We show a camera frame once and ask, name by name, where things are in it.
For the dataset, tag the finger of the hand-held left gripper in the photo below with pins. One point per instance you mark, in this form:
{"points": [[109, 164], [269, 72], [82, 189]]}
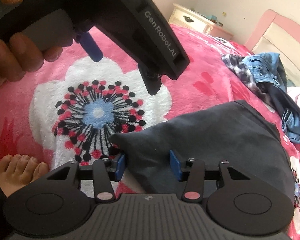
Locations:
{"points": [[91, 46], [151, 85]]}

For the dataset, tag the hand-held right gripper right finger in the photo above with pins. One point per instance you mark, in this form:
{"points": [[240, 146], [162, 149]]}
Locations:
{"points": [[175, 167]]}

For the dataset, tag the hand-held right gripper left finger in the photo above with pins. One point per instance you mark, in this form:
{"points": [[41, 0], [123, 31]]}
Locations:
{"points": [[120, 168]]}

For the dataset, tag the dark navy garment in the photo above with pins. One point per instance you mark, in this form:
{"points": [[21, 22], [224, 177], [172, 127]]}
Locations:
{"points": [[202, 140]]}

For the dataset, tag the dark blue pants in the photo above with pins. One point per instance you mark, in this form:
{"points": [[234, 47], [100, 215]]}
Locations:
{"points": [[287, 110]]}

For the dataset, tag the person's left hand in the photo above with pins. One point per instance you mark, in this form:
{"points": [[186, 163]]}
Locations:
{"points": [[5, 60]]}

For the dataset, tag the cream nightstand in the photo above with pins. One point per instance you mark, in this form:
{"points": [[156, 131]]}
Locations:
{"points": [[190, 20]]}

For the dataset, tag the pink floral fleece blanket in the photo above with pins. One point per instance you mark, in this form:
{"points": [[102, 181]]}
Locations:
{"points": [[52, 105]]}

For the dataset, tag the small teal ornament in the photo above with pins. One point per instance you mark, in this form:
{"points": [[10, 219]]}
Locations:
{"points": [[211, 17]]}

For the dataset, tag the navy white plaid shirt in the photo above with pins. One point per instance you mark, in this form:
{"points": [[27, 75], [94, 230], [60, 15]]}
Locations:
{"points": [[242, 73]]}

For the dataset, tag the person's bare foot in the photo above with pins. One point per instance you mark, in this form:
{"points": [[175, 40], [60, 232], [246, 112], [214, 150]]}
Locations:
{"points": [[15, 173]]}

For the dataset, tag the blue denim jeans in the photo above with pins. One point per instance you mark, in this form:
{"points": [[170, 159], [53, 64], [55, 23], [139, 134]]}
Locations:
{"points": [[262, 67]]}

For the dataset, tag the pink framed headboard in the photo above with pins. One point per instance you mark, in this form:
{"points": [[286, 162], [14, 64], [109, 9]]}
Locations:
{"points": [[267, 25]]}

